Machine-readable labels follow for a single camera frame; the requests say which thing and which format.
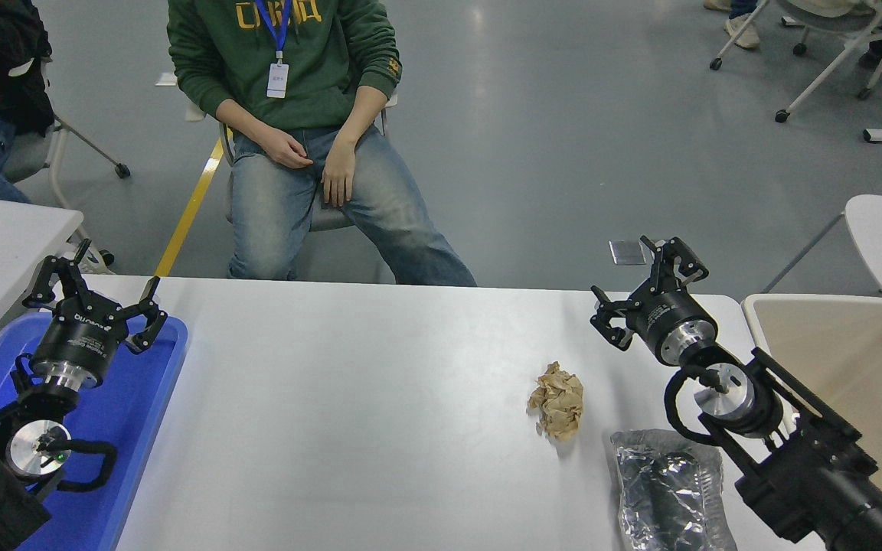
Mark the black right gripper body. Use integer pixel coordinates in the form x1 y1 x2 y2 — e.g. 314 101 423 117
632 288 717 351

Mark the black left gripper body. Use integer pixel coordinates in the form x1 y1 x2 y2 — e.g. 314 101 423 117
31 300 130 377

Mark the tan paper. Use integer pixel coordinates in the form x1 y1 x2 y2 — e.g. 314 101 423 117
527 361 585 440

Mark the person's right hand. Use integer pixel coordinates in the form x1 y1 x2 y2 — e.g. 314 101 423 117
261 129 316 170

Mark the person's left hand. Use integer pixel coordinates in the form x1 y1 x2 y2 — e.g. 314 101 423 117
322 138 358 208

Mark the blue plastic tray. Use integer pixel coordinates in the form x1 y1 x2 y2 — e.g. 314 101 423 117
0 312 189 551

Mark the large pale bin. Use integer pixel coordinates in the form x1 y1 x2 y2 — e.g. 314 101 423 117
741 293 882 551

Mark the white-framed wheeled chair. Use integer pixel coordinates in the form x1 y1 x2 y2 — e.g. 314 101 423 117
709 0 882 125

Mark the blue lanyard with badge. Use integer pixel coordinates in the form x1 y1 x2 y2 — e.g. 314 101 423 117
254 0 294 99

